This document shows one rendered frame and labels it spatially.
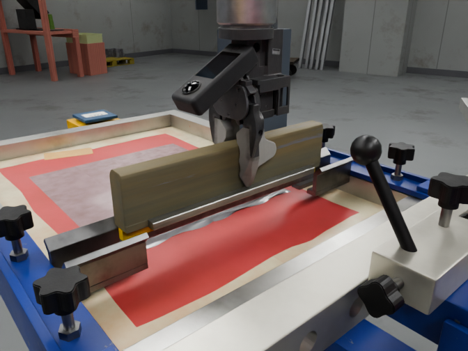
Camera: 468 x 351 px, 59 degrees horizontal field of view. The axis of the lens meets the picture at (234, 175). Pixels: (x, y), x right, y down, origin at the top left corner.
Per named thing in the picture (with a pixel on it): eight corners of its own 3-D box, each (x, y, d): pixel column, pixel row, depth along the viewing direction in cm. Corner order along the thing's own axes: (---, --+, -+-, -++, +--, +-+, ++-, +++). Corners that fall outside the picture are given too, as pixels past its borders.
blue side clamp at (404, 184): (285, 176, 88) (287, 144, 85) (301, 170, 91) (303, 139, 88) (423, 230, 67) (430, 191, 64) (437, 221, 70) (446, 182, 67)
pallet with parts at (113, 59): (113, 60, 1014) (112, 47, 1002) (135, 63, 972) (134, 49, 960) (73, 66, 930) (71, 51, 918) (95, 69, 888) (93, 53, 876)
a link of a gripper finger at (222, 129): (253, 170, 65) (260, 115, 60) (223, 181, 61) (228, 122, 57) (239, 163, 67) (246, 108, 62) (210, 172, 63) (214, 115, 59)
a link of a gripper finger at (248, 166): (285, 181, 60) (280, 118, 57) (255, 193, 56) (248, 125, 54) (269, 178, 62) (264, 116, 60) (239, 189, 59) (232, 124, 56)
